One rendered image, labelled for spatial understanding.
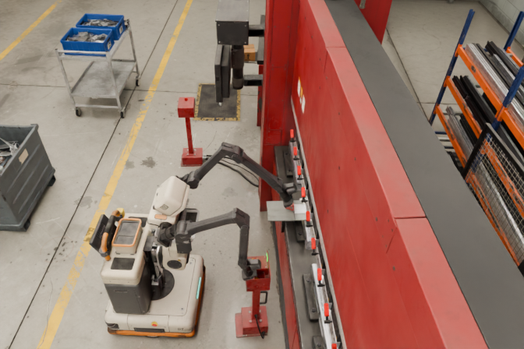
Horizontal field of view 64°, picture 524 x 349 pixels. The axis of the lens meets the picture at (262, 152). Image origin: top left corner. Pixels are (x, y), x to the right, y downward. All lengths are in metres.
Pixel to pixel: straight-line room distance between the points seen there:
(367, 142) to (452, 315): 0.64
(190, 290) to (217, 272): 0.48
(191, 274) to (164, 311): 0.35
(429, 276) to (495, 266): 0.19
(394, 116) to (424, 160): 0.25
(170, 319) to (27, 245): 1.70
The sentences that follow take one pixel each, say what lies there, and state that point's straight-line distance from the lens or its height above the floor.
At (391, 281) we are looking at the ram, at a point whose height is 2.09.
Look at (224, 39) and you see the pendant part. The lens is 3.25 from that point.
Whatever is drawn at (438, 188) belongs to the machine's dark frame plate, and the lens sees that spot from 1.42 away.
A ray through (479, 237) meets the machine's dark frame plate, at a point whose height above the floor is 2.30.
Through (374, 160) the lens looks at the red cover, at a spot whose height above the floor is 2.30.
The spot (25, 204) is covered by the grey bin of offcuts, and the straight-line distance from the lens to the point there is 4.49.
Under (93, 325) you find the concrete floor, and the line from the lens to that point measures 3.79.
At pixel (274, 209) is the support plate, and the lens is 2.95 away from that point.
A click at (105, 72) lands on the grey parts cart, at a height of 0.33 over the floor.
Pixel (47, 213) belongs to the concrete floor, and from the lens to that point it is 4.65.
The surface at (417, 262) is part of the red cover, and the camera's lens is 1.20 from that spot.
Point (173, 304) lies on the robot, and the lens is 3.40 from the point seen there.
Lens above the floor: 3.22
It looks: 41 degrees down
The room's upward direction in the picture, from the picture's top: 2 degrees clockwise
